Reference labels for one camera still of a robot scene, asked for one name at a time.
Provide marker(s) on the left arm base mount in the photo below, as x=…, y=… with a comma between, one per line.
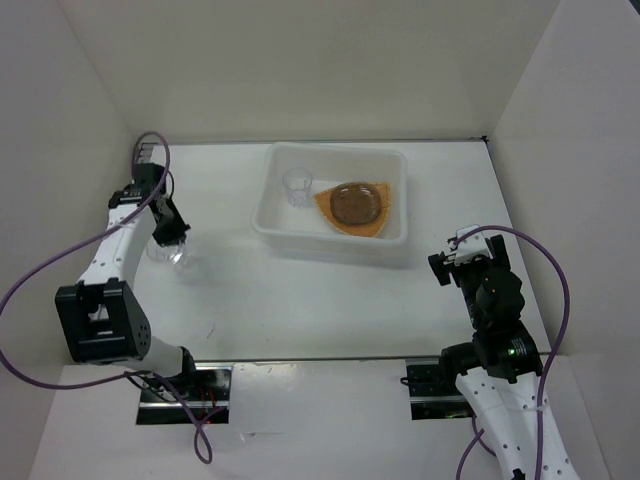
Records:
x=207, y=396

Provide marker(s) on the woven bamboo fan tray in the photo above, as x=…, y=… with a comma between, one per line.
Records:
x=370, y=230

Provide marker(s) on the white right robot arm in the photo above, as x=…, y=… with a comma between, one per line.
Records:
x=500, y=371

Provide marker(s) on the clear glass cup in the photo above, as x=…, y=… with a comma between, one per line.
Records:
x=297, y=184
x=182, y=259

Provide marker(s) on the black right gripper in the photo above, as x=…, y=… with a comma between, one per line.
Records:
x=441, y=270

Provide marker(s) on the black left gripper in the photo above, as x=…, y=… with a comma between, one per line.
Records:
x=177, y=232

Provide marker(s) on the translucent plastic bin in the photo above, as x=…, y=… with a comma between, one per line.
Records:
x=304, y=232

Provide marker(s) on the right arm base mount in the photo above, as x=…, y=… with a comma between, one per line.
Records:
x=431, y=397

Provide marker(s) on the clear glass cup front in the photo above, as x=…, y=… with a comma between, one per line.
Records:
x=182, y=259

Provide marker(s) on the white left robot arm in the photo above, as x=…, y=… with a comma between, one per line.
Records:
x=102, y=321

